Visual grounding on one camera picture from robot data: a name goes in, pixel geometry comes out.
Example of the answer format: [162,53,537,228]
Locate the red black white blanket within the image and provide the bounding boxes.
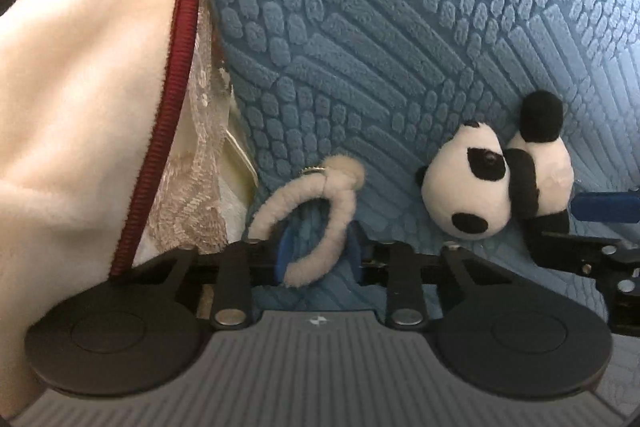
[1,0,198,418]

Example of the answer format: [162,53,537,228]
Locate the white fluffy hair scrunchie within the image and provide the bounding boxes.
[247,154,366,288]

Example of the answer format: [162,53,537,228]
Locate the floral sofa cover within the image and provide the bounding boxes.
[134,0,257,265]

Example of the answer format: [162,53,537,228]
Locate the panda plush toy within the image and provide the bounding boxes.
[416,90,575,241]

